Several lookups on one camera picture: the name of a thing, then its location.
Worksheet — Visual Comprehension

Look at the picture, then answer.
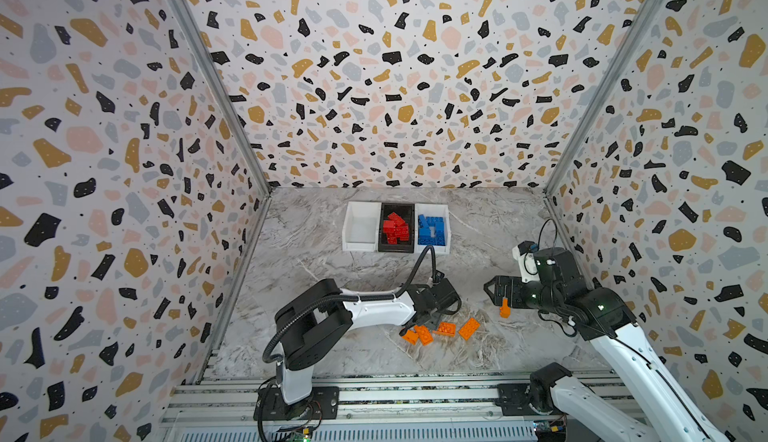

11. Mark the orange long lego brick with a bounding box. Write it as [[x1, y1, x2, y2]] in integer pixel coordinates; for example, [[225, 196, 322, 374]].
[[435, 322, 456, 337]]

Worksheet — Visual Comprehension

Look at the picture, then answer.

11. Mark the small orange lego brick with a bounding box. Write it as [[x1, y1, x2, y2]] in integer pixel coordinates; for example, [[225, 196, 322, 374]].
[[401, 330, 420, 345]]

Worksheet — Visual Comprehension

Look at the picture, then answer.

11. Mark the blue lego brick pair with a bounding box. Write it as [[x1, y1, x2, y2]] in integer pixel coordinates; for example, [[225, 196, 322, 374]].
[[426, 217, 445, 233]]

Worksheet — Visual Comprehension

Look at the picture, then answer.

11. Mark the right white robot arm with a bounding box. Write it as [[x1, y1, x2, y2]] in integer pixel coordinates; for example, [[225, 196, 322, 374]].
[[483, 260, 727, 441]]

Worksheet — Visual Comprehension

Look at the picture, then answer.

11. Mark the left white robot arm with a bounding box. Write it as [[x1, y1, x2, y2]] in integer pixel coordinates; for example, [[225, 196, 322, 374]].
[[262, 273, 462, 419]]

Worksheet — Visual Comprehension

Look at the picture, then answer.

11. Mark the black middle bin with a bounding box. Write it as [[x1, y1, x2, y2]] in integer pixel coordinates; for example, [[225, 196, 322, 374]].
[[377, 203, 415, 253]]

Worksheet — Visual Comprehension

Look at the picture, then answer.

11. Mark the right white bin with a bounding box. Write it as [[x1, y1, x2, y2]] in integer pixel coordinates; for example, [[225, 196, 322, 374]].
[[414, 204, 451, 255]]

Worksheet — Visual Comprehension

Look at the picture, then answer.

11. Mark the white bin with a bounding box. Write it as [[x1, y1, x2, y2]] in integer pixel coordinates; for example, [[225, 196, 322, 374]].
[[342, 201, 381, 252], [414, 204, 451, 255]]

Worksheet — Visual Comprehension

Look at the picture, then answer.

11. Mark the left white bin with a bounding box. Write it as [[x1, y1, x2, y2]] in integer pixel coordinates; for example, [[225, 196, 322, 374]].
[[342, 201, 381, 252]]

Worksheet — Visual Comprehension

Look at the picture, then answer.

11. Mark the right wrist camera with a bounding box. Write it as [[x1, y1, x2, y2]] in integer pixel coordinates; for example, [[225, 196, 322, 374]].
[[512, 241, 539, 284]]

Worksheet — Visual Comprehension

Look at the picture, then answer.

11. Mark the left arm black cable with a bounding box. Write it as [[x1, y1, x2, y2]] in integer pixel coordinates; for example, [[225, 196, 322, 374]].
[[254, 245, 439, 442]]

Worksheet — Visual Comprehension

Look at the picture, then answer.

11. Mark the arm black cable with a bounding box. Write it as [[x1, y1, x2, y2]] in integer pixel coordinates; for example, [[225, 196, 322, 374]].
[[254, 245, 439, 442], [535, 218, 562, 251]]

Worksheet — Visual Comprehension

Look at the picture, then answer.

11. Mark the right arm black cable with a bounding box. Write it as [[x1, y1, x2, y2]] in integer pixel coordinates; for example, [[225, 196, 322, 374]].
[[535, 218, 562, 251]]

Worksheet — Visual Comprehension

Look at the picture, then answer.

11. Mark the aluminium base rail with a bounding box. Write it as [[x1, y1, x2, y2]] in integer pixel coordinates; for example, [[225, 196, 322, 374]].
[[158, 372, 673, 442]]

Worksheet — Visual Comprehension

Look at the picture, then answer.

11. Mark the left corner aluminium post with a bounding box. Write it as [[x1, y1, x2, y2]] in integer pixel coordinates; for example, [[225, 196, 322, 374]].
[[166, 0, 270, 198]]

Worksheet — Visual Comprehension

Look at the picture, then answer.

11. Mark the corner aluminium post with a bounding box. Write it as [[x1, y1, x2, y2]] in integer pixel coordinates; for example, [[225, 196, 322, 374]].
[[166, 0, 270, 198], [544, 0, 664, 201]]

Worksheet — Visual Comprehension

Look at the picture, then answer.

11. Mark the right corner aluminium post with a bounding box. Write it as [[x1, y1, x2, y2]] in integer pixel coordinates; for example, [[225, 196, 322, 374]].
[[544, 0, 664, 201]]

